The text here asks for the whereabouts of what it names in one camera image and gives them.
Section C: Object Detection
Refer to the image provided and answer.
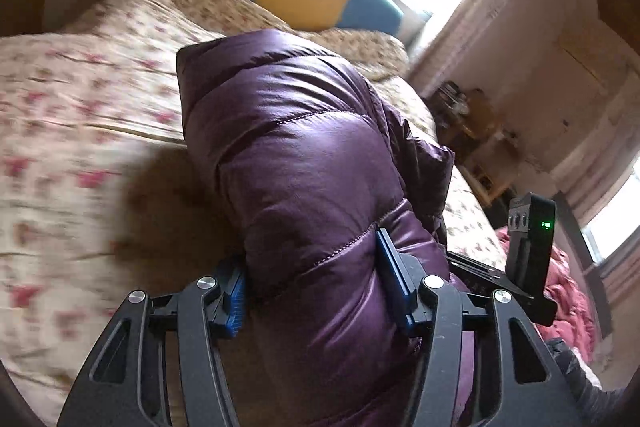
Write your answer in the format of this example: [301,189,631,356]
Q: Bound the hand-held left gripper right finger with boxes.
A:
[375,227,583,427]

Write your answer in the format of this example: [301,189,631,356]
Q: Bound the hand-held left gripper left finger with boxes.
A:
[56,257,248,427]

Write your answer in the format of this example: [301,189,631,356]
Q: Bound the purple quilted down jacket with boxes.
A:
[176,29,476,427]

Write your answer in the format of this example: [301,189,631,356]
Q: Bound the pink quilted blanket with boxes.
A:
[495,227,598,358]

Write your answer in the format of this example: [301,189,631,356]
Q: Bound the small window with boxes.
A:
[582,167,640,268]

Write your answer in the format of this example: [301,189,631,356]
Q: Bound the cluttered wooden desk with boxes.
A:
[430,79,521,202]

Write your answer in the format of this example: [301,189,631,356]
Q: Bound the floral bedspread bed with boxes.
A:
[0,32,507,427]

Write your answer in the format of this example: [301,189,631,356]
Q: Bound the floral folded quilt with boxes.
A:
[65,0,408,80]

